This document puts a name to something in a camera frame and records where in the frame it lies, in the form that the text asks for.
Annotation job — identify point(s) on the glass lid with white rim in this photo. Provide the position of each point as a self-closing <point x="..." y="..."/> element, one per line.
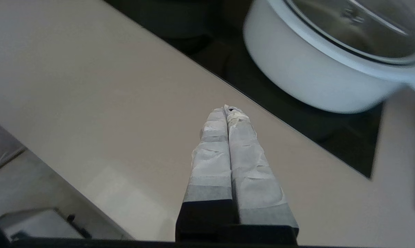
<point x="348" y="31"/>

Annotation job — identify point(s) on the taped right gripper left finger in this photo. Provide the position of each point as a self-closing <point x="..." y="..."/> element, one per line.
<point x="210" y="172"/>

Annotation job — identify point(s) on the black glass induction cooktop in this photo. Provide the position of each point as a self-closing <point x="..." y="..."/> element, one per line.
<point x="228" y="62"/>

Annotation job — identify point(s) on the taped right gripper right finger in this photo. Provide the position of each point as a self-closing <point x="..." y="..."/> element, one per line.
<point x="255" y="182"/>

